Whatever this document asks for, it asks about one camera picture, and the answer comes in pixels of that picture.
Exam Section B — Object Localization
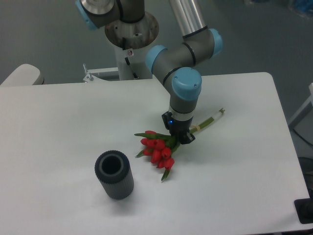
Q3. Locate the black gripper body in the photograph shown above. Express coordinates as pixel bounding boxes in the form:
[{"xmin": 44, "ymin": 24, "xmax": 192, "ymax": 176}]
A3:
[{"xmin": 161, "ymin": 111, "xmax": 193, "ymax": 137}]

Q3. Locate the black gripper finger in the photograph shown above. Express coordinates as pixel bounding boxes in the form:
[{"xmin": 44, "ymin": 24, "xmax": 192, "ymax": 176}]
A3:
[{"xmin": 179, "ymin": 132, "xmax": 195, "ymax": 144}]

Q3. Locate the red tulip bouquet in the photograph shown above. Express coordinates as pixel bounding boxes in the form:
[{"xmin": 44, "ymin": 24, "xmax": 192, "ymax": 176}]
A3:
[{"xmin": 134, "ymin": 107, "xmax": 226, "ymax": 182}]

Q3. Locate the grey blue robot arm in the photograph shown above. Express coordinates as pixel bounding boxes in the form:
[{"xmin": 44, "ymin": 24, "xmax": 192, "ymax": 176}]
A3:
[{"xmin": 75, "ymin": 0, "xmax": 223, "ymax": 144}]

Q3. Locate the dark grey ribbed vase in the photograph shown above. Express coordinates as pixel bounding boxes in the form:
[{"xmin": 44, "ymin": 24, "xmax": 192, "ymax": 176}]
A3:
[{"xmin": 94, "ymin": 150, "xmax": 134, "ymax": 200}]

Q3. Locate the black box at table edge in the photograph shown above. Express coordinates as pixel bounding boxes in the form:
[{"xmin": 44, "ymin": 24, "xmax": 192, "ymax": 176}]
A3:
[{"xmin": 294, "ymin": 198, "xmax": 313, "ymax": 224}]

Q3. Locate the white chair armrest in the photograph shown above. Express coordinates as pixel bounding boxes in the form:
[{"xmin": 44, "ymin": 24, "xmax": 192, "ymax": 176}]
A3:
[{"xmin": 0, "ymin": 64, "xmax": 45, "ymax": 87}]

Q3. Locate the black pedestal cable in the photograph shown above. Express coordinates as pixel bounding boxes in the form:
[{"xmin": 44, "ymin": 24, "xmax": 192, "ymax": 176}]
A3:
[{"xmin": 122, "ymin": 36, "xmax": 139, "ymax": 80}]

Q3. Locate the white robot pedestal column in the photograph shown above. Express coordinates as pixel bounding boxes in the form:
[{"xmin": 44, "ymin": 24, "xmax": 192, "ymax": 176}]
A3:
[{"xmin": 105, "ymin": 12, "xmax": 159, "ymax": 74}]

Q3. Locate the white furniture frame right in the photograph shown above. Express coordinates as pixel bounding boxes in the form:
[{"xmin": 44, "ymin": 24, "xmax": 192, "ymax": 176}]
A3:
[{"xmin": 288, "ymin": 83, "xmax": 313, "ymax": 130}]

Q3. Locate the white pedestal base bracket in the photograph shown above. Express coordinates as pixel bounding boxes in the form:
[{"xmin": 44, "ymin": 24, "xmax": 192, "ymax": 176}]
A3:
[{"xmin": 83, "ymin": 63, "xmax": 153, "ymax": 83}]

